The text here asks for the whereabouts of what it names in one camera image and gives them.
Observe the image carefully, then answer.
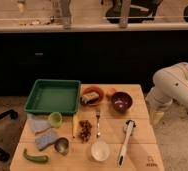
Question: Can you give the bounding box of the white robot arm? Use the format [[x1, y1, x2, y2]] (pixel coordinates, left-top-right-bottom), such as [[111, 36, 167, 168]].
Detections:
[[145, 62, 188, 125]]

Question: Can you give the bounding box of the white paper cup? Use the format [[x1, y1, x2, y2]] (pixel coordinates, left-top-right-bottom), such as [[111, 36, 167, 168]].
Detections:
[[91, 140, 110, 162]]

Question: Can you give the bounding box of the metal measuring cup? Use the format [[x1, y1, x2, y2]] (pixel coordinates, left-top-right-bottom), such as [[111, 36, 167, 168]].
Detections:
[[54, 137, 69, 155]]

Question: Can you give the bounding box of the small green cup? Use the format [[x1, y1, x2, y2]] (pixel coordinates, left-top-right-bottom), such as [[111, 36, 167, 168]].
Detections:
[[48, 112, 62, 128]]

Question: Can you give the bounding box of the dark brown bowl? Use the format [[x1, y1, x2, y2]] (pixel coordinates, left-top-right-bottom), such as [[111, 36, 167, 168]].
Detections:
[[111, 92, 133, 113]]

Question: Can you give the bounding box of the small orange object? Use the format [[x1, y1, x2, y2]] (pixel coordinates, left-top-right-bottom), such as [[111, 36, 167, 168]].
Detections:
[[106, 88, 116, 98]]

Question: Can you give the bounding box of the metal fork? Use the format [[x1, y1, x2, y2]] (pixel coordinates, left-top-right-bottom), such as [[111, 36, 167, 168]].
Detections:
[[96, 108, 101, 138]]

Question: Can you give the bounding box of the orange plate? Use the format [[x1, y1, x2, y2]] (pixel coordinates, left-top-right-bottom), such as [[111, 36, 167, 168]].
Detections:
[[80, 86, 104, 106]]

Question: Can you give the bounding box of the brown grape cluster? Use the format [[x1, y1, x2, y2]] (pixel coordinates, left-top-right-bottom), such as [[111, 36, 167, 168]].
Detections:
[[79, 120, 92, 142]]

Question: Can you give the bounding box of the yellow banana piece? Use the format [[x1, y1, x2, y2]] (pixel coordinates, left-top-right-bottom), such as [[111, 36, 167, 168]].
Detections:
[[72, 114, 79, 138]]

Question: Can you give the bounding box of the dark cabinet counter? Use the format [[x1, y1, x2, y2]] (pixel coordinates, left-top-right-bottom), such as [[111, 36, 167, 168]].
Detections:
[[0, 26, 188, 96]]

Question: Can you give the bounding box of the green plastic tray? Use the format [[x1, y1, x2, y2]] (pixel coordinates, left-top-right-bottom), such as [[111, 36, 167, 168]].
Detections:
[[25, 79, 81, 116]]

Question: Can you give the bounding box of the light blue cloth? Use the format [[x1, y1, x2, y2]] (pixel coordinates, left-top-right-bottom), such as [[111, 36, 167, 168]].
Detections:
[[27, 114, 51, 134]]

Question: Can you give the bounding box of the blue sponge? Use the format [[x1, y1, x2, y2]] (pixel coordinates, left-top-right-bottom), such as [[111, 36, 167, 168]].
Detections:
[[35, 130, 58, 151]]

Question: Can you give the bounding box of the green pepper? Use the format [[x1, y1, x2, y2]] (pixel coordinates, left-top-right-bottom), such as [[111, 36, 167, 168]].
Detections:
[[23, 150, 49, 164]]

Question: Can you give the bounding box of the white handled kitchen tool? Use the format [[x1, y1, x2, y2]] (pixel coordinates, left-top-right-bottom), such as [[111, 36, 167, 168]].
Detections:
[[117, 120, 136, 168]]

